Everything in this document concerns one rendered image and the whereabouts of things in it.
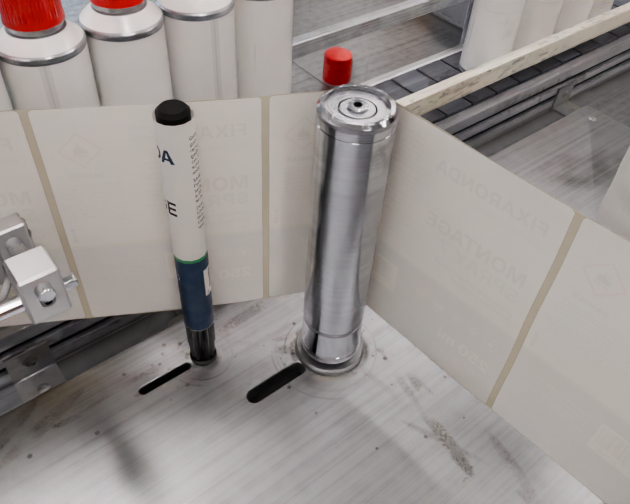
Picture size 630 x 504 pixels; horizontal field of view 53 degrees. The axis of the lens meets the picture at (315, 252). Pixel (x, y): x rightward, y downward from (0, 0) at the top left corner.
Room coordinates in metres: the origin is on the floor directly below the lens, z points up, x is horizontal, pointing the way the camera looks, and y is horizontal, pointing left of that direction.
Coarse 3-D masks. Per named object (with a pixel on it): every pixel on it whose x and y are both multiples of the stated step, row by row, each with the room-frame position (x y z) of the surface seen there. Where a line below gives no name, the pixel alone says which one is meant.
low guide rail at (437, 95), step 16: (608, 16) 0.72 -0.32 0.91; (624, 16) 0.74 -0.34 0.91; (560, 32) 0.67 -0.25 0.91; (576, 32) 0.67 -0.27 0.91; (592, 32) 0.70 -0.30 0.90; (528, 48) 0.62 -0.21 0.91; (544, 48) 0.63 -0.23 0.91; (560, 48) 0.66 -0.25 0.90; (496, 64) 0.58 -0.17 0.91; (512, 64) 0.60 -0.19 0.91; (528, 64) 0.62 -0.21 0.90; (448, 80) 0.55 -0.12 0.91; (464, 80) 0.55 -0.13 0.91; (480, 80) 0.57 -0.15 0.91; (496, 80) 0.59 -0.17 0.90; (416, 96) 0.51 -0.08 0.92; (432, 96) 0.52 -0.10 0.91; (448, 96) 0.54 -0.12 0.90; (416, 112) 0.51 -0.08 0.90
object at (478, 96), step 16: (624, 0) 0.85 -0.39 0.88; (608, 32) 0.76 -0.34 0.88; (624, 32) 0.76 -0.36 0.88; (576, 48) 0.70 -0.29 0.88; (592, 48) 0.71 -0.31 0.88; (432, 64) 0.64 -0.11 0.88; (448, 64) 0.64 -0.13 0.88; (544, 64) 0.66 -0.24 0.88; (560, 64) 0.67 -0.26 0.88; (400, 80) 0.60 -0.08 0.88; (416, 80) 0.60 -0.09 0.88; (432, 80) 0.61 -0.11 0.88; (512, 80) 0.62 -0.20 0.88; (400, 96) 0.57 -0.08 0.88; (464, 96) 0.58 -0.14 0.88; (480, 96) 0.58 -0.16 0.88; (432, 112) 0.54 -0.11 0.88; (448, 112) 0.55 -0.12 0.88
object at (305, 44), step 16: (416, 0) 0.61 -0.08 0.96; (432, 0) 0.62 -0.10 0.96; (448, 0) 0.63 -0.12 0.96; (464, 0) 0.65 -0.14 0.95; (368, 16) 0.57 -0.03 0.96; (384, 16) 0.57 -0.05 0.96; (400, 16) 0.59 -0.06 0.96; (416, 16) 0.60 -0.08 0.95; (320, 32) 0.53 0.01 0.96; (336, 32) 0.53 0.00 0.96; (352, 32) 0.55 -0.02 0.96; (368, 32) 0.56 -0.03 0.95; (304, 48) 0.51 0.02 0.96; (320, 48) 0.52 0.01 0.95
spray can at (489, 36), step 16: (480, 0) 0.63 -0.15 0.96; (496, 0) 0.61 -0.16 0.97; (512, 0) 0.61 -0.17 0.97; (480, 16) 0.62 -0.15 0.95; (496, 16) 0.61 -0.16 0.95; (512, 16) 0.61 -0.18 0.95; (480, 32) 0.62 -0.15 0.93; (496, 32) 0.61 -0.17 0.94; (512, 32) 0.62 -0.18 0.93; (464, 48) 0.63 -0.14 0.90; (480, 48) 0.62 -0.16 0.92; (496, 48) 0.61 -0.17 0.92; (512, 48) 0.63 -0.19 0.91; (464, 64) 0.63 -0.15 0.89; (480, 64) 0.61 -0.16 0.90
